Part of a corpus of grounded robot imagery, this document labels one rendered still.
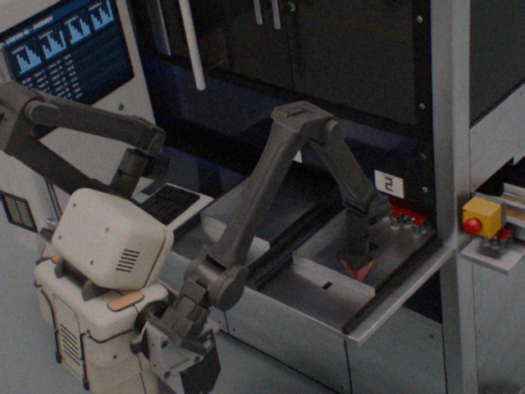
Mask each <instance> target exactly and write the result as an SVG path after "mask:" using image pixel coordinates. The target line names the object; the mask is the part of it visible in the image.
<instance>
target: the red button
mask: <svg viewBox="0 0 525 394"><path fill-rule="evenodd" d="M481 229H482V227H481V224H480V223H479V221H478V220H476V219H474V218H468V219H467V220H466V221H465V222H464V223H463V230H464V231H465V232H467V233H468V234H469V235H473V236H475V235H477V234H478V233H479V232H480V231H481Z"/></svg>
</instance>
